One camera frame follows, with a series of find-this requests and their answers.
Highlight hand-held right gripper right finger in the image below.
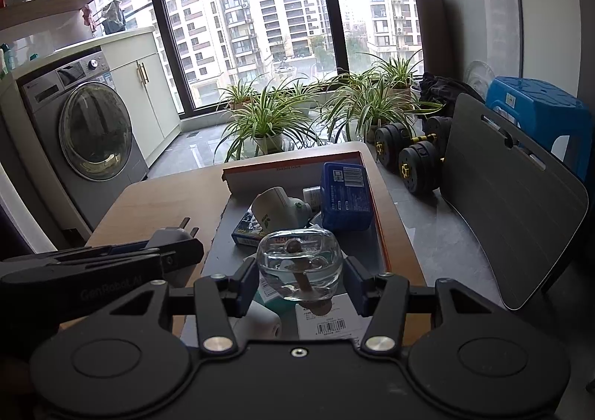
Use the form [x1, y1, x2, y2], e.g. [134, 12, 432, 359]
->
[344, 256, 493, 352]

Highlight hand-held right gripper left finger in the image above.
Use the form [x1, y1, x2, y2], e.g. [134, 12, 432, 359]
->
[109, 257, 258, 354]

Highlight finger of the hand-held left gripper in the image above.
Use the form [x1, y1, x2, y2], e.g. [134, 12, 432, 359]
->
[160, 239, 205, 281]
[0, 243, 161, 274]

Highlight teal carton box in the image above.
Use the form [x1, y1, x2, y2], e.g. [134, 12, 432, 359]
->
[258, 281, 280, 309]

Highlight orange cardboard box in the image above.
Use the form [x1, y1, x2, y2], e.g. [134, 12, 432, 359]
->
[179, 151, 391, 347]

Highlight grey white adapter box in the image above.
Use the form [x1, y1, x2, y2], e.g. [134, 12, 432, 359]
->
[295, 294, 368, 349]

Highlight square clear glass bottle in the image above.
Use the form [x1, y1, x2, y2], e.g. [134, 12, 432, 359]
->
[255, 229, 345, 315]

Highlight red playing card box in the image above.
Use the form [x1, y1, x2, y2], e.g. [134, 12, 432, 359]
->
[231, 211, 267, 248]

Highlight white plug-in device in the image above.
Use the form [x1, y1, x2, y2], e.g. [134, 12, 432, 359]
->
[251, 187, 312, 231]

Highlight blue plastic case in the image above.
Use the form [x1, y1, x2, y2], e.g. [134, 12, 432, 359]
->
[320, 162, 374, 232]

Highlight grey front-load washing machine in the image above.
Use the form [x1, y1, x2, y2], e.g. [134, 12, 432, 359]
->
[17, 48, 150, 230]

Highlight black dumbbell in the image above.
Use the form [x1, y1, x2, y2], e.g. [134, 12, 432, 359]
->
[374, 116, 453, 167]
[398, 141, 443, 194]

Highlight spider plant in white pot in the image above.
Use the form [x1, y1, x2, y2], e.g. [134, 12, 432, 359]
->
[215, 90, 324, 163]

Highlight white floor cabinet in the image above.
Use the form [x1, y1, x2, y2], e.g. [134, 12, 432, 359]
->
[102, 30, 182, 165]

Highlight spider plant in brown pot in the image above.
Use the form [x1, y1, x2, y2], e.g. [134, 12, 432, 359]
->
[218, 80, 261, 110]

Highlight grey folding board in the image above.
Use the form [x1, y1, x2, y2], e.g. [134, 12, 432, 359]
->
[441, 93, 590, 310]

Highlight large potted spider plant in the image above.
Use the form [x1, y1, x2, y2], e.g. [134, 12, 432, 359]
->
[321, 76, 444, 144]

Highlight dark clothing pile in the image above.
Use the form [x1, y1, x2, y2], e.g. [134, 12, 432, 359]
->
[418, 73, 484, 119]

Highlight hanging grey cloth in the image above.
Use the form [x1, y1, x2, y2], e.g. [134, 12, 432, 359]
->
[97, 0, 127, 35]

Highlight white round fan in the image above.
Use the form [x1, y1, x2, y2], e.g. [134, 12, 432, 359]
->
[465, 60, 496, 96]

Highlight blue plastic stool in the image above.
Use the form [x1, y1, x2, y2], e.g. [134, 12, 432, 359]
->
[486, 76, 589, 179]

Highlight black framed window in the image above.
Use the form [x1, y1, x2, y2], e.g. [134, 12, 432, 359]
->
[139, 0, 428, 119]

